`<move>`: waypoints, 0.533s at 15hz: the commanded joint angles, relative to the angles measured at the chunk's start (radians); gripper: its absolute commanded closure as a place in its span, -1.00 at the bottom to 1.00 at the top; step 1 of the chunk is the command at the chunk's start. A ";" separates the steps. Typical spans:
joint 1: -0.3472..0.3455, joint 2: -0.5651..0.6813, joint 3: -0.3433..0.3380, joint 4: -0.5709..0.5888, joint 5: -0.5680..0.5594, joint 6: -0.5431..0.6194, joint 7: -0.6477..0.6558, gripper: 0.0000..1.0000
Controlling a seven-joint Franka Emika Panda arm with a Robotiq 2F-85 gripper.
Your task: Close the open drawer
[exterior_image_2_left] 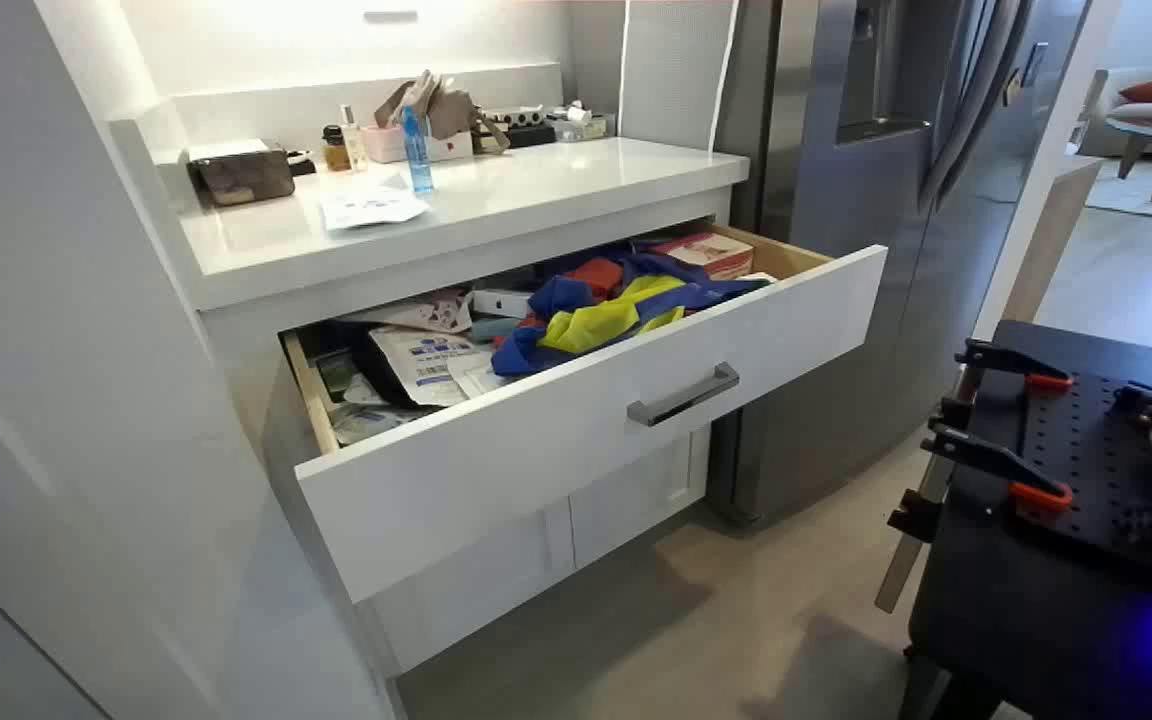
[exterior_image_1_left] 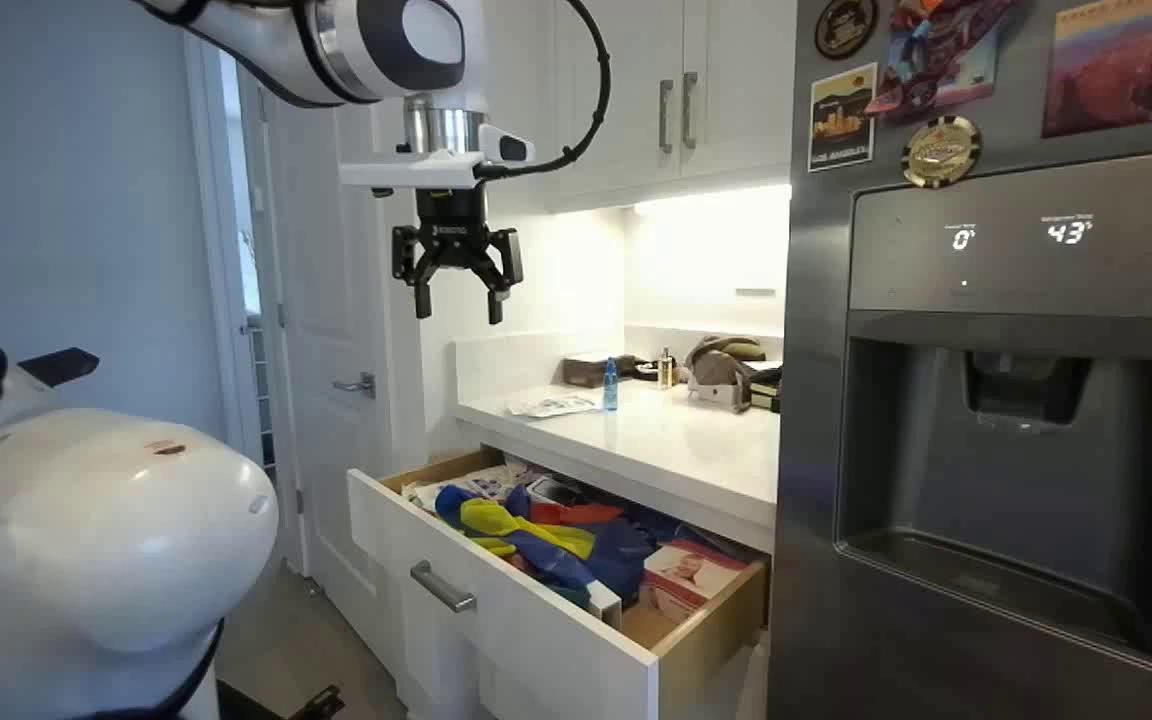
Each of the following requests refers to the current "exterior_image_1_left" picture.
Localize red cloth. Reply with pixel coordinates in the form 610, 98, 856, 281
525, 497, 636, 532

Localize white paper packet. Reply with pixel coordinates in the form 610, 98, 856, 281
398, 458, 558, 521

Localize white printed paper sheet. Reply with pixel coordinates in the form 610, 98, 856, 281
498, 388, 607, 424

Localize brushed metal drawer handle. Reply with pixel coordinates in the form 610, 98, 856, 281
406, 557, 482, 620

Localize yellow cloth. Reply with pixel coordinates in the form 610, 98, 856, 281
455, 491, 599, 563

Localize white base cabinet with countertop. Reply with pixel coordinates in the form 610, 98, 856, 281
448, 322, 787, 559

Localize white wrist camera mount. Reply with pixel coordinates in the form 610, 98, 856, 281
334, 124, 537, 193

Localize letter holder with brown items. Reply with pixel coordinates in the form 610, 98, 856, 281
678, 331, 763, 414

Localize red and white packet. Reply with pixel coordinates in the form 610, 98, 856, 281
636, 532, 749, 620

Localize black items on counter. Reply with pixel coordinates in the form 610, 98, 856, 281
743, 356, 787, 414

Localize round dark fridge magnet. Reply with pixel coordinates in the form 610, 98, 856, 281
809, 0, 885, 63

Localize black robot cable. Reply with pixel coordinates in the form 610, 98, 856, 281
471, 0, 617, 184

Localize square yellow poster magnet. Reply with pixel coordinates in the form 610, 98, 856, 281
803, 59, 885, 176

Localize metal upper cabinet handle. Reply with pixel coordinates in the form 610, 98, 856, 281
674, 68, 704, 156
652, 73, 678, 161

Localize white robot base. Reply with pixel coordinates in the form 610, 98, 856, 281
0, 359, 283, 720

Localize rectangular landscape fridge magnet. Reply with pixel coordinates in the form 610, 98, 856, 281
1039, 0, 1152, 141

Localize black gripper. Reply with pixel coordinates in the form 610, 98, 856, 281
386, 184, 527, 326

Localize white kitchen drawer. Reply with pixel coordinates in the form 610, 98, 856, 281
344, 442, 776, 720

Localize white interior door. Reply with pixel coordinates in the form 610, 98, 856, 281
254, 94, 404, 631

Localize metal door lever handle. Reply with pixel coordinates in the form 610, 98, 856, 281
327, 366, 378, 402

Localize stainless steel refrigerator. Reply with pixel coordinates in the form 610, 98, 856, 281
768, 0, 1152, 720

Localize blue cloth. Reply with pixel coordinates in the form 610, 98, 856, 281
433, 481, 667, 617

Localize colourful figure fridge magnet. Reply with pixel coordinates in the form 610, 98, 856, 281
865, 0, 1022, 128

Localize round gold fridge magnet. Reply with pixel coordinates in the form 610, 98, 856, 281
901, 108, 989, 193

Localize fridge water dispenser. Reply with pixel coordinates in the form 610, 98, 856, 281
835, 141, 1152, 674

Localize white upper cabinet door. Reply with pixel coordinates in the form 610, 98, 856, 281
518, 0, 682, 211
674, 0, 798, 193

